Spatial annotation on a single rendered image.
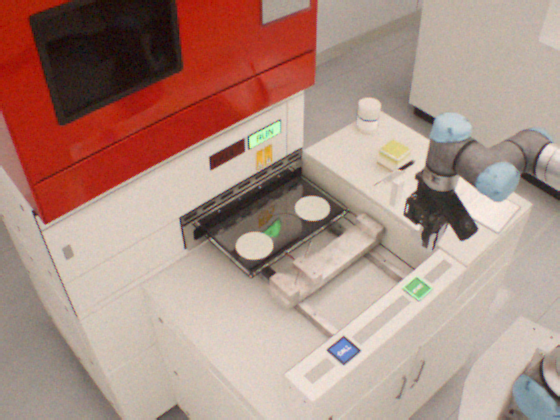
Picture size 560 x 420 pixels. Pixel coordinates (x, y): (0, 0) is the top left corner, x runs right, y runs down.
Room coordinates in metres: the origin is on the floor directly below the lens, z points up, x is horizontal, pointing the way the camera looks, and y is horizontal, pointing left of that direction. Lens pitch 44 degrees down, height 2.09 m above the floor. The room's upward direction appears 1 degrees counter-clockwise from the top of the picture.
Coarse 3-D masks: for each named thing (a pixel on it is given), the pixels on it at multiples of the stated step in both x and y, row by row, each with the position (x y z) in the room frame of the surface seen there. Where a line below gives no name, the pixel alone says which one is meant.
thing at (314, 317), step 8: (264, 280) 1.02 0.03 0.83; (304, 304) 0.91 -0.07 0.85; (304, 312) 0.90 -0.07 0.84; (312, 312) 0.89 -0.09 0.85; (312, 320) 0.87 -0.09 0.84; (320, 320) 0.86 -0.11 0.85; (320, 328) 0.85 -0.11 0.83; (328, 328) 0.84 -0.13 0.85; (336, 328) 0.84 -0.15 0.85; (328, 336) 0.83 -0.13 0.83
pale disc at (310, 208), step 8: (304, 200) 1.25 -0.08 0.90; (312, 200) 1.25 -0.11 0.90; (320, 200) 1.25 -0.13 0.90; (296, 208) 1.22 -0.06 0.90; (304, 208) 1.22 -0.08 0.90; (312, 208) 1.22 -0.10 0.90; (320, 208) 1.22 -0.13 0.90; (328, 208) 1.22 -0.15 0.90; (304, 216) 1.19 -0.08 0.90; (312, 216) 1.19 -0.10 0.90; (320, 216) 1.19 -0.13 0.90
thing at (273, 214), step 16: (288, 176) 1.36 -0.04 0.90; (256, 192) 1.29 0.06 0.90; (272, 192) 1.29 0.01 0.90; (288, 192) 1.29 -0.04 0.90; (304, 192) 1.29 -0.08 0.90; (240, 208) 1.22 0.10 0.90; (256, 208) 1.22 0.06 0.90; (272, 208) 1.22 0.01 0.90; (288, 208) 1.22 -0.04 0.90; (336, 208) 1.22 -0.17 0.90; (208, 224) 1.16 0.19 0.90; (224, 224) 1.16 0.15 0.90; (240, 224) 1.16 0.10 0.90; (256, 224) 1.16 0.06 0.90; (272, 224) 1.16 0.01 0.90; (288, 224) 1.16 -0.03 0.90; (304, 224) 1.15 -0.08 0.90; (320, 224) 1.15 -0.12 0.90; (224, 240) 1.10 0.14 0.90; (272, 240) 1.10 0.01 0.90; (288, 240) 1.09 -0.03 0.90; (240, 256) 1.04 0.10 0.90; (272, 256) 1.04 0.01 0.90
